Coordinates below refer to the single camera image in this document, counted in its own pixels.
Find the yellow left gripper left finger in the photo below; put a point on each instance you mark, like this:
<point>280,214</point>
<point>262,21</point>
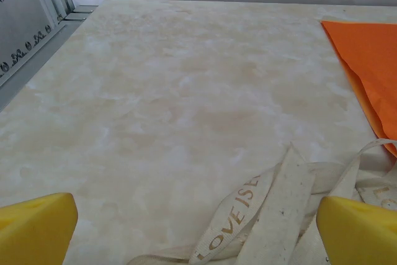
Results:
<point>34,231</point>

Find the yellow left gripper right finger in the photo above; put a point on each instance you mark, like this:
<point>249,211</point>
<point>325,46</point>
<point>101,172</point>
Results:
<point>359,234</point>

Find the orange wrapping paper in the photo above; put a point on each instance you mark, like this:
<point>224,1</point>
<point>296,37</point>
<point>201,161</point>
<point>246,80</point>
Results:
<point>369,69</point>

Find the cream printed ribbon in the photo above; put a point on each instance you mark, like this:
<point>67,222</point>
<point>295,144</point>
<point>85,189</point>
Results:
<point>291,190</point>

